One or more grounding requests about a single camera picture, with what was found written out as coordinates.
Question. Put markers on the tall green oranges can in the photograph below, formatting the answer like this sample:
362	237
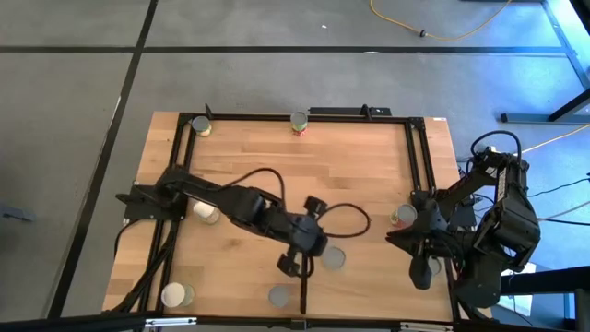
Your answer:
204	209

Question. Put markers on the silver bracket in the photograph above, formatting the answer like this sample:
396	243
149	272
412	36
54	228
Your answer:
170	322
426	327

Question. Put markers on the can with green red label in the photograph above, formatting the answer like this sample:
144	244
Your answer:
299	121

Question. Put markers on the red white tomato can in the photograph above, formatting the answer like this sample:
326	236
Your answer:
279	296

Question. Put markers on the neighbouring black table frame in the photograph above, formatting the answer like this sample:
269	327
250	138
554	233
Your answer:
544	118

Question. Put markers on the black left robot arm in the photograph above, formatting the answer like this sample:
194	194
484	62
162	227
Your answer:
230	203

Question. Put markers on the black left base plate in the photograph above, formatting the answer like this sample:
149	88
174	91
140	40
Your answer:
138	209

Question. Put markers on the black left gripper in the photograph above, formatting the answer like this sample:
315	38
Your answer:
309	240

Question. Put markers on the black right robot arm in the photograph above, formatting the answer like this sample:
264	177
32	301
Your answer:
507	230

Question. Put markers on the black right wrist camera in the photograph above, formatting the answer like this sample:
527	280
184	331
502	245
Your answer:
421	276

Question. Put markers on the black aluminium table frame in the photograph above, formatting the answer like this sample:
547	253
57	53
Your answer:
322	118

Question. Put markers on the short yellow green can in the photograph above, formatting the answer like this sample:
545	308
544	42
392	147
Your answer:
334	258

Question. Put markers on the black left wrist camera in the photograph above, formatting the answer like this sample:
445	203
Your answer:
315	206

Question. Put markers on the grey floor object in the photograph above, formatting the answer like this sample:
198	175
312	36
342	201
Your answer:
14	214

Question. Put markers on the black rectangular device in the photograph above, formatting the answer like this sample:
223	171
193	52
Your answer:
341	111

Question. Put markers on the can with peach green label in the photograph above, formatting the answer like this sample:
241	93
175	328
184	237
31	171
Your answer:
201	123

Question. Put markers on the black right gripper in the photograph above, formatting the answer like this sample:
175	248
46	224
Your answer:
435	233

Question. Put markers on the tall carrots can teal label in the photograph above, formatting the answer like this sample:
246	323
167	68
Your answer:
173	295

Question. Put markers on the black rig crossbar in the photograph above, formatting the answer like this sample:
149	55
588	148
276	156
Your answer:
553	279

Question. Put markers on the black upright post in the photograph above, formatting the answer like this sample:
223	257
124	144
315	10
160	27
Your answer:
366	111
208	111

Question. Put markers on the white sheet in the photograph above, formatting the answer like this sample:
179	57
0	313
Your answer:
521	302

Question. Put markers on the can with red yellow label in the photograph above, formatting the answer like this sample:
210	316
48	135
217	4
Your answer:
406	214

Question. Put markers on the black rig beam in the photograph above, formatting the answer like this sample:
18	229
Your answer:
69	325

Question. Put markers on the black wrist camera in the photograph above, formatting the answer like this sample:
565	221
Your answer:
315	206
421	276

